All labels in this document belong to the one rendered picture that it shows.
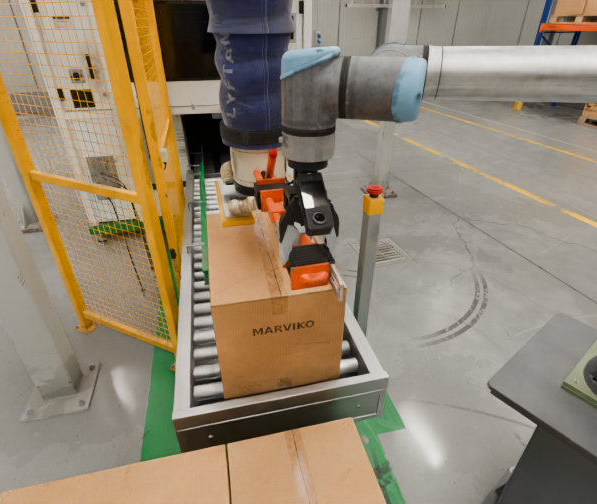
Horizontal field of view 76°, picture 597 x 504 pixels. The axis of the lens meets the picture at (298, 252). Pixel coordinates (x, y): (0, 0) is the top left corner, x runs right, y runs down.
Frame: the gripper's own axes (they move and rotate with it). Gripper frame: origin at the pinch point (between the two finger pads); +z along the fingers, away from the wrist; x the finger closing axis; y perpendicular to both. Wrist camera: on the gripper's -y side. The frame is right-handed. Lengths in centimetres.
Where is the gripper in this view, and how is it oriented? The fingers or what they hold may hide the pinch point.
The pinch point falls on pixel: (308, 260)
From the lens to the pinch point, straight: 75.0
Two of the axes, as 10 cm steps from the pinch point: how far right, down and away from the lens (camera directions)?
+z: -0.1, 8.5, 5.2
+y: -2.3, -5.1, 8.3
